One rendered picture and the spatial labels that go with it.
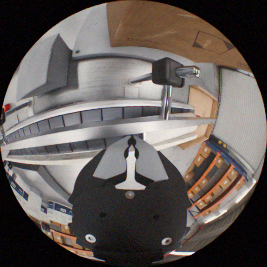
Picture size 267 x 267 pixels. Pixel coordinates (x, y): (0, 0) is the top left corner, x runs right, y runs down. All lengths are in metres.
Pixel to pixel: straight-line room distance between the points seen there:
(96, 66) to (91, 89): 0.05
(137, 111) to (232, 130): 3.61
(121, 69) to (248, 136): 3.77
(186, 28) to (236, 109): 3.67
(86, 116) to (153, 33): 0.19
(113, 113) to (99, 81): 0.09
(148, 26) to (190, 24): 0.06
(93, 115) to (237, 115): 3.76
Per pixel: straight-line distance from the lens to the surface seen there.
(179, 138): 0.23
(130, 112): 0.16
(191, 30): 0.17
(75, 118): 0.16
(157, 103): 0.19
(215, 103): 0.61
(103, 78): 0.20
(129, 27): 0.15
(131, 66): 0.22
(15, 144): 0.17
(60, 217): 0.62
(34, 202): 0.56
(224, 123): 3.72
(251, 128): 3.79
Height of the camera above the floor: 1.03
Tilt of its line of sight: 56 degrees down
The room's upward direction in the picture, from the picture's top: 143 degrees clockwise
